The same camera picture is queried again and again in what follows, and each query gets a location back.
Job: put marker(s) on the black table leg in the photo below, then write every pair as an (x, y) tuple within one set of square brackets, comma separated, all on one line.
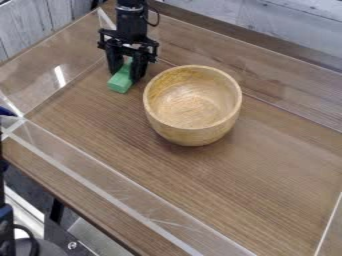
[(57, 211)]

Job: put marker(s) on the clear acrylic tray enclosure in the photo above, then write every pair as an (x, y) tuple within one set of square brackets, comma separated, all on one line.
[(260, 194)]

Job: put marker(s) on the brown wooden bowl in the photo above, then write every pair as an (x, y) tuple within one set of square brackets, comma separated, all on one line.
[(193, 103)]

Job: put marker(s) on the green rectangular block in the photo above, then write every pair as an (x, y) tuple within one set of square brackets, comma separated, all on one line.
[(121, 82)]

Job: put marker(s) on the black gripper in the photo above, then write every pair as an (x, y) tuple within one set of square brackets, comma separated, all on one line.
[(127, 40)]

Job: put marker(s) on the black base with screw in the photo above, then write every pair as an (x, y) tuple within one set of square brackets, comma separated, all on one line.
[(57, 242)]

